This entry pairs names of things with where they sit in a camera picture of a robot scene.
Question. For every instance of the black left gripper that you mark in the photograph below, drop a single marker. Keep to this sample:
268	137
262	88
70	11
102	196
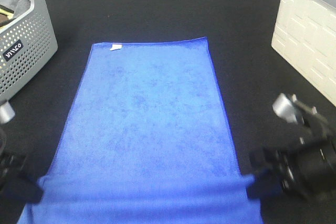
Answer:
12	163

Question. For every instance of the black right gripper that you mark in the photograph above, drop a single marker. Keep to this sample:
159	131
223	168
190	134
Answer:
309	167

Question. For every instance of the blue microfibre towel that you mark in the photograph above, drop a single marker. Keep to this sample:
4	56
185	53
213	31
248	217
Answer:
147	140

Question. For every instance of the white plastic storage basket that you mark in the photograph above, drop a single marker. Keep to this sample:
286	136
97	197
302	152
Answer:
304	35

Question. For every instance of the grey perforated laundry basket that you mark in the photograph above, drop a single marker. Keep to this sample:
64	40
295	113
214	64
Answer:
27	44

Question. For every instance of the grey towel in basket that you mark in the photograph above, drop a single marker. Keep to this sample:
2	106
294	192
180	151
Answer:
11	9

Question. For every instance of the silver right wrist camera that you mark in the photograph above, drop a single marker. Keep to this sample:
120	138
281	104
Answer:
290	109

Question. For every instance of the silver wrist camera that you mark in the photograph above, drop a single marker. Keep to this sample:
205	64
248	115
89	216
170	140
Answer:
290	109
7	113

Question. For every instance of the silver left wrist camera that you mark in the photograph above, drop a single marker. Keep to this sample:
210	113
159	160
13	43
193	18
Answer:
7	113

